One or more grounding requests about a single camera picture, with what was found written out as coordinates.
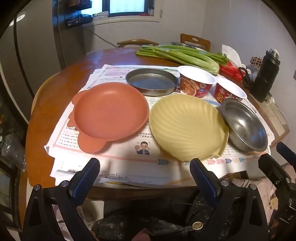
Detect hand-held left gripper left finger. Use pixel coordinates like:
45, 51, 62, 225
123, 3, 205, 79
21, 158, 101, 241

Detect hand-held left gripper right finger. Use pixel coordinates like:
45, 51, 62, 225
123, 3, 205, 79
189, 158, 270, 241

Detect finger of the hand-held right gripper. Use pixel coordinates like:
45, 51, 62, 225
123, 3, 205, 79
258, 154, 295, 193
276, 142, 296, 163

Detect stainless steel bowl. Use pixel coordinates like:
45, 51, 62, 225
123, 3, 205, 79
221, 99, 269, 153

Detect yellow shell-shaped plate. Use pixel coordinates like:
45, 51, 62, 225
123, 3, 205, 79
149, 95, 230, 162

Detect terracotta plastic plate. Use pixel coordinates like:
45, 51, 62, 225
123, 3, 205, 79
68, 83, 150, 154

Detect red paper noodle bowl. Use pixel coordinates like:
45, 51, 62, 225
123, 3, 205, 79
214, 76, 248, 105
178, 65, 219, 98

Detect round metal plate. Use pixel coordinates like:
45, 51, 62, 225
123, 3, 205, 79
125, 68, 179, 96

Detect pink cloth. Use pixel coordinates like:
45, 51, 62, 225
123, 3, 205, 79
231, 162, 296, 223

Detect white paper sheets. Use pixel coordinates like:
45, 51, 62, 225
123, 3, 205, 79
50, 158, 259, 186

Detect colourful printed newspaper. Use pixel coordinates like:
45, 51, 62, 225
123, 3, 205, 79
44, 64, 272, 166

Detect dark floral garment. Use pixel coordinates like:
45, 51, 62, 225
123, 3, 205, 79
91, 192, 234, 241

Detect black thermos bottle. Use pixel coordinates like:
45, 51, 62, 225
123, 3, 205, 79
238, 48, 281, 103

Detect glass-door cabinet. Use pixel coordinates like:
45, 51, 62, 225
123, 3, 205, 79
0, 76, 29, 232

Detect red tissue pack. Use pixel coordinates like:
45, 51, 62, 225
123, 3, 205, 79
218, 44, 245, 81

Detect green celery bunch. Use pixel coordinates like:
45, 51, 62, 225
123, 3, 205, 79
135, 45, 220, 75
159, 44, 228, 65

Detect wooden chair with cut-out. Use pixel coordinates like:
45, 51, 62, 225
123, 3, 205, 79
180, 34, 211, 52

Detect small metal bowl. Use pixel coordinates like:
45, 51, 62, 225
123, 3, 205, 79
171, 42, 197, 49

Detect grey refrigerator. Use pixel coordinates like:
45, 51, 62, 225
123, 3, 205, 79
0, 0, 67, 121

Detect curved-back wooden chair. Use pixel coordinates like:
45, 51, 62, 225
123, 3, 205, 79
117, 39, 160, 48

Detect window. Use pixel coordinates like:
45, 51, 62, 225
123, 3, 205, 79
102, 0, 160, 22

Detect grey wall cable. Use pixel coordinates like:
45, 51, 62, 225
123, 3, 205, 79
82, 24, 123, 48

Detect wall-mounted storage rack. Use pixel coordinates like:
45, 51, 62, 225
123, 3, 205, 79
65, 0, 95, 28

